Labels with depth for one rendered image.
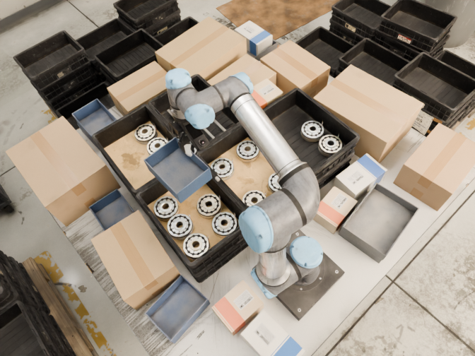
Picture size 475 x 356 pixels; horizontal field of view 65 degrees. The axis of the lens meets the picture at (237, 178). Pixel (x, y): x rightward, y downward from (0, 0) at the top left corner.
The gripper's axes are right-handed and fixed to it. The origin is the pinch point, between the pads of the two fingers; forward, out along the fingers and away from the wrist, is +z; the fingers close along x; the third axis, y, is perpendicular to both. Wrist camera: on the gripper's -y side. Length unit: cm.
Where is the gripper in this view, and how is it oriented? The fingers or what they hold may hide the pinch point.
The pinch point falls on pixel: (192, 154)
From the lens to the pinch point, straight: 138.3
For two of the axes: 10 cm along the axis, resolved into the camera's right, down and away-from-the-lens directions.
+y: -6.5, -6.3, 4.3
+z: 0.0, 5.7, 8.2
